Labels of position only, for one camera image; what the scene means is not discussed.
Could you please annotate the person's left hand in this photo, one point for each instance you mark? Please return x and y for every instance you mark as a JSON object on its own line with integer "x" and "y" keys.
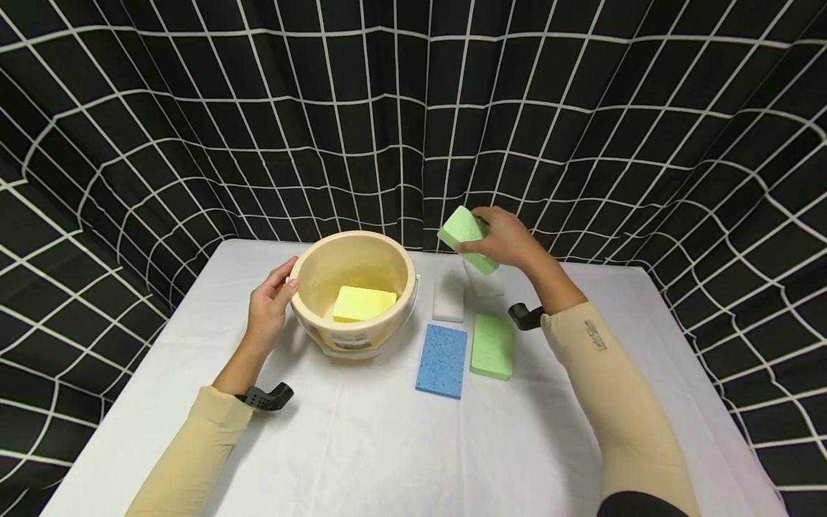
{"x": 265, "y": 316}

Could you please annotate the person's right hand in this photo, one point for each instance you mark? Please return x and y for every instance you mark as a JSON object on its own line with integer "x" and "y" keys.
{"x": 510, "y": 240}

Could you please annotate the person's right index finger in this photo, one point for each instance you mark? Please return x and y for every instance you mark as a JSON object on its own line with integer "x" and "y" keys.
{"x": 484, "y": 214}

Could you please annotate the person's left thumb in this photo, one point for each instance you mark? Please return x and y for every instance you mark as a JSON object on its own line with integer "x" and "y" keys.
{"x": 287, "y": 290}

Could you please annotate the person's left index finger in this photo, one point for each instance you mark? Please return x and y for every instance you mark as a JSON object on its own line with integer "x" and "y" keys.
{"x": 283, "y": 268}

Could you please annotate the person's right thumb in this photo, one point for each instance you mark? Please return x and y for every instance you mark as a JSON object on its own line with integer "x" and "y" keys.
{"x": 473, "y": 247}

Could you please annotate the green sponge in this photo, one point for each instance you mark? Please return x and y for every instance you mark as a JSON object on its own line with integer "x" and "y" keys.
{"x": 492, "y": 346}
{"x": 460, "y": 226}

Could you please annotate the beige plastic bucket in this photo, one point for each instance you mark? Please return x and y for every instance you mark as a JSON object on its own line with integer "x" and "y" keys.
{"x": 352, "y": 258}

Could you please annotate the person's left forearm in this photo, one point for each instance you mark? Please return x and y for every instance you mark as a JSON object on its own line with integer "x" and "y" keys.
{"x": 194, "y": 452}

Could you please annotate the person's right forearm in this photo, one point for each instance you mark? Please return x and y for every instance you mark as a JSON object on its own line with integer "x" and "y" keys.
{"x": 614, "y": 402}

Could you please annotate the white sponge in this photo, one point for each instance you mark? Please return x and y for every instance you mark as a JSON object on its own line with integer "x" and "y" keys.
{"x": 486, "y": 286}
{"x": 449, "y": 300}

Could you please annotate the yellow sponge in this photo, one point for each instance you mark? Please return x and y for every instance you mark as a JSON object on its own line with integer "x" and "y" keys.
{"x": 363, "y": 303}

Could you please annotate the black wrist band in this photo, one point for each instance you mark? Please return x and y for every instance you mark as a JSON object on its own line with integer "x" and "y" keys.
{"x": 268, "y": 397}
{"x": 524, "y": 316}

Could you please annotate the blue speckled sponge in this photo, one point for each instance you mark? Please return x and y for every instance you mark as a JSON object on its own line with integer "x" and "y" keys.
{"x": 442, "y": 360}

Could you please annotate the person's body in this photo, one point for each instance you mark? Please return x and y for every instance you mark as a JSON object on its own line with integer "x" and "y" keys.
{"x": 639, "y": 505}

